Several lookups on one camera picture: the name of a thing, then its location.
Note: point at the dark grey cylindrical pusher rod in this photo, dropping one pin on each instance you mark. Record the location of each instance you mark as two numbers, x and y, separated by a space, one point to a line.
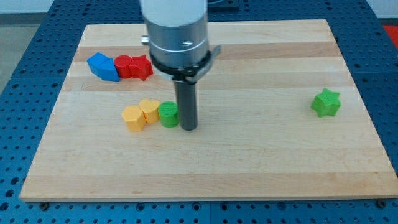
187 105

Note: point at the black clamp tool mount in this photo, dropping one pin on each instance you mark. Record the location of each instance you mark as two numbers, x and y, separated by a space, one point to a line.
191 74

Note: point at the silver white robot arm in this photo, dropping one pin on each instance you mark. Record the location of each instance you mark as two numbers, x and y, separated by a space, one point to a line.
177 36

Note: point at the red star block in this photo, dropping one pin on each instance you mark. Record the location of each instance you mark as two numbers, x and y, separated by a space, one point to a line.
140 67

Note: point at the green star block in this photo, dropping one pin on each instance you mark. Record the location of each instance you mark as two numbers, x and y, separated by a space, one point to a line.
326 103

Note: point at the green cylinder block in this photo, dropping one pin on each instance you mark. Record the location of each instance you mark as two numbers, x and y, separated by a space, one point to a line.
168 114

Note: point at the yellow heart block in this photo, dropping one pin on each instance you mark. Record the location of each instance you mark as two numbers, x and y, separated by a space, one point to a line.
150 110

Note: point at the yellow hexagon block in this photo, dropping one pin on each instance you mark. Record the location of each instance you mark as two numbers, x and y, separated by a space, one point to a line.
134 118

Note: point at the red cylinder block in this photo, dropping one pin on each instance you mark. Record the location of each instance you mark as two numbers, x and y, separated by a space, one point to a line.
122 63

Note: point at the blue pentagon block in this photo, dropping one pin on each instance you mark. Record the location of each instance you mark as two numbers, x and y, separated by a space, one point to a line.
106 70

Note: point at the light wooden board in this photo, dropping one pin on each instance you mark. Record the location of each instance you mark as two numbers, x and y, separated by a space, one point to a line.
257 136

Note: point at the blue cube block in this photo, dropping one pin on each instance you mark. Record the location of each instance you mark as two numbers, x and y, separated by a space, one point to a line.
95 61

